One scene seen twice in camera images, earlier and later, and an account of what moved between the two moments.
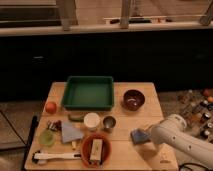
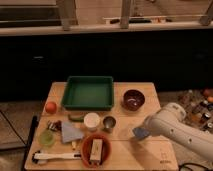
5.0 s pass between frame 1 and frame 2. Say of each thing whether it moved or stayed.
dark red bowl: stayed
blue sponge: moved
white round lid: stayed
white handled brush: stayed
